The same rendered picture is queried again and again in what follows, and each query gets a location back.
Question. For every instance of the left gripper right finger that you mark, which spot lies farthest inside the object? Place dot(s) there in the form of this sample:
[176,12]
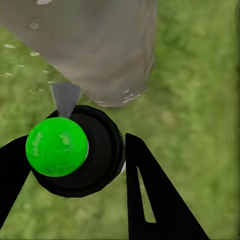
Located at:
[174,219]

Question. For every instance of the tree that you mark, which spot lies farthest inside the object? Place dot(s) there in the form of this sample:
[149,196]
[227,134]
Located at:
[105,47]

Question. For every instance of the pesticide atomizer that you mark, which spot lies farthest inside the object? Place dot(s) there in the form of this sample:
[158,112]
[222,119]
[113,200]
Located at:
[78,150]

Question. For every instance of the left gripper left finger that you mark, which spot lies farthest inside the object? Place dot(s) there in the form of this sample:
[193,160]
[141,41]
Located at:
[14,169]

